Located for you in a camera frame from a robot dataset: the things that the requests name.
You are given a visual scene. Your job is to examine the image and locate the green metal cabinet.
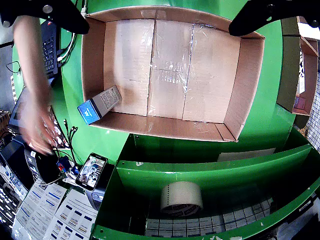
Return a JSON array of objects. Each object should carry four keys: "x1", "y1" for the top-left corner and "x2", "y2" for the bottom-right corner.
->
[{"x1": 91, "y1": 127, "x2": 320, "y2": 240}]

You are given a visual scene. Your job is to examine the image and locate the blue red adapter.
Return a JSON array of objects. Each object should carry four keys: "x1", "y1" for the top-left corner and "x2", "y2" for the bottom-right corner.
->
[{"x1": 56, "y1": 156, "x2": 80, "y2": 176}]

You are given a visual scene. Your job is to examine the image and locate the blue Secret W box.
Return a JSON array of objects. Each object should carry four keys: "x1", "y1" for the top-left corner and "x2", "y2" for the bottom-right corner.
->
[{"x1": 77, "y1": 84, "x2": 123, "y2": 125}]

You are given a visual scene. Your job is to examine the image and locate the dark blue device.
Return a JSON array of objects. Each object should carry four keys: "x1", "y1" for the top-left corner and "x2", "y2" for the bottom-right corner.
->
[{"x1": 86, "y1": 163, "x2": 116, "y2": 211}]

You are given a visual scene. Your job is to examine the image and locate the labelled parts rack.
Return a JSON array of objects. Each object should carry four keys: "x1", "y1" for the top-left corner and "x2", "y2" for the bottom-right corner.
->
[{"x1": 0, "y1": 139, "x2": 30, "y2": 230}]

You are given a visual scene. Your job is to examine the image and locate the white cable bundle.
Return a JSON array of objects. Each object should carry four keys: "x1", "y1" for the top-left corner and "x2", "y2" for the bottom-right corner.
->
[{"x1": 56, "y1": 0, "x2": 90, "y2": 66}]

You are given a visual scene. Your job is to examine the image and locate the white gridded sheet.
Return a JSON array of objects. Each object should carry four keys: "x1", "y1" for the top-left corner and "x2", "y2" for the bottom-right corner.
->
[{"x1": 144, "y1": 197, "x2": 273, "y2": 238}]

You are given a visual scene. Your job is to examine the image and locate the dark photo card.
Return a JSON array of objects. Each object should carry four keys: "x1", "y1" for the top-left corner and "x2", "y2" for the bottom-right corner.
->
[{"x1": 47, "y1": 106, "x2": 71, "y2": 150}]

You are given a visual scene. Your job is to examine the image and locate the white paper label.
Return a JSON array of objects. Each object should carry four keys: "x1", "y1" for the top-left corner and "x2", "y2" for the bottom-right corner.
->
[{"x1": 216, "y1": 147, "x2": 277, "y2": 163}]

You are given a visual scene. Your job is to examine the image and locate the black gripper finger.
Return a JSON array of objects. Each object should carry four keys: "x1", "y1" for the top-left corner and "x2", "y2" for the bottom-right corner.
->
[
  {"x1": 0, "y1": 0, "x2": 90, "y2": 35},
  {"x1": 228, "y1": 0, "x2": 320, "y2": 37}
]

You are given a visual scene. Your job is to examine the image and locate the black round device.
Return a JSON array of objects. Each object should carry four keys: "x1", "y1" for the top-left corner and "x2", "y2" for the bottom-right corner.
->
[{"x1": 24, "y1": 147, "x2": 61, "y2": 185}]

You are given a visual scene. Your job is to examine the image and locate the black connector cables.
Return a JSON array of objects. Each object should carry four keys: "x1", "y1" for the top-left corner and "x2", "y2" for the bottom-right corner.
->
[{"x1": 53, "y1": 119, "x2": 79, "y2": 167}]

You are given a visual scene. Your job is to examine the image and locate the black smartphone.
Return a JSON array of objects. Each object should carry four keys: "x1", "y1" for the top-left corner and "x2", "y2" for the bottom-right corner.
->
[{"x1": 74, "y1": 152, "x2": 108, "y2": 191}]

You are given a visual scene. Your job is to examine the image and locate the white tape roll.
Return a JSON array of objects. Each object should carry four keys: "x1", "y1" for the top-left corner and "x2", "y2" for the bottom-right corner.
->
[{"x1": 159, "y1": 181, "x2": 204, "y2": 216}]

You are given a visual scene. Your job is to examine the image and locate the large shallow cardboard tray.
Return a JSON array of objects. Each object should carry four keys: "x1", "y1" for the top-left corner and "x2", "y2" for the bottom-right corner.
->
[{"x1": 81, "y1": 5, "x2": 266, "y2": 143}]

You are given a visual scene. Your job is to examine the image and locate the person's bare forearm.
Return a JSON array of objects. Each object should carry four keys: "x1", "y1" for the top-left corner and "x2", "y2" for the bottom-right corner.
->
[{"x1": 12, "y1": 15, "x2": 53, "y2": 101}]

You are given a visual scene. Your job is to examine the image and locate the black laptop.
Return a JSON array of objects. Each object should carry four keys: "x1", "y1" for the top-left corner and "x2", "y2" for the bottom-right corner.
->
[{"x1": 7, "y1": 19, "x2": 63, "y2": 137}]

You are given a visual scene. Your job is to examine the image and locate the printed paper sheet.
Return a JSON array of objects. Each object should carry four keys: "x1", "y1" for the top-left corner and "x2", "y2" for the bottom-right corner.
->
[
  {"x1": 11, "y1": 182, "x2": 68, "y2": 240},
  {"x1": 43, "y1": 187, "x2": 100, "y2": 240}
]

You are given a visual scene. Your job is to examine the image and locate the person's bare hand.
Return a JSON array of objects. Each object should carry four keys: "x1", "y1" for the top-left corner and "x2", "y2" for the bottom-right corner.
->
[{"x1": 18, "y1": 96, "x2": 58, "y2": 156}]

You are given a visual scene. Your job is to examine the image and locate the open cardboard box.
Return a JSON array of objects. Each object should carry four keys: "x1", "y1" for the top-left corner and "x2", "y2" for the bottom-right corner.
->
[
  {"x1": 276, "y1": 34, "x2": 320, "y2": 129},
  {"x1": 281, "y1": 15, "x2": 320, "y2": 42}
]

